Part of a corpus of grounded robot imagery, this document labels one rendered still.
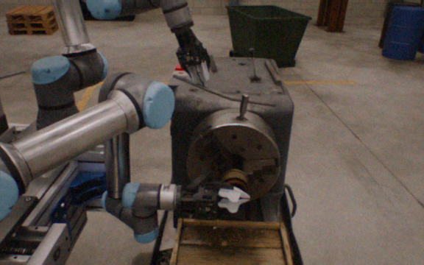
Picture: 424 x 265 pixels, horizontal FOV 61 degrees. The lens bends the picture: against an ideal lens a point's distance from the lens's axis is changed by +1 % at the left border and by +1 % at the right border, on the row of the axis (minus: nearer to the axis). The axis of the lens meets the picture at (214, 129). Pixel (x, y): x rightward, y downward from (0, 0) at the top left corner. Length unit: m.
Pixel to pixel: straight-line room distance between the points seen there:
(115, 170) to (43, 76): 0.37
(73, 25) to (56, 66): 0.17
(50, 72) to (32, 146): 0.48
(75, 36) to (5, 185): 0.71
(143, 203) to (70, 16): 0.66
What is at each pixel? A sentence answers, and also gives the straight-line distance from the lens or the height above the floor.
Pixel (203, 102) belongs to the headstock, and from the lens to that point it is 1.28.
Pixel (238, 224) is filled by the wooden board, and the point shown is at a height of 0.90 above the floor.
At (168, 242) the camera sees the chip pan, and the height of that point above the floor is 0.54.
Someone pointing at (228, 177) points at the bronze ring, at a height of 1.12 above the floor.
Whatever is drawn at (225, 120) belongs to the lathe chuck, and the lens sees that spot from 1.15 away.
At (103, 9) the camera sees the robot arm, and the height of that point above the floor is 1.58.
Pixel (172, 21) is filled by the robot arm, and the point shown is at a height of 1.54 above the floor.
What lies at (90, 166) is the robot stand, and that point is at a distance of 1.31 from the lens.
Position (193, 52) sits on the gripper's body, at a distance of 1.04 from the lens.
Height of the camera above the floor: 1.72
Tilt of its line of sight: 27 degrees down
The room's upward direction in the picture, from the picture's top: 2 degrees clockwise
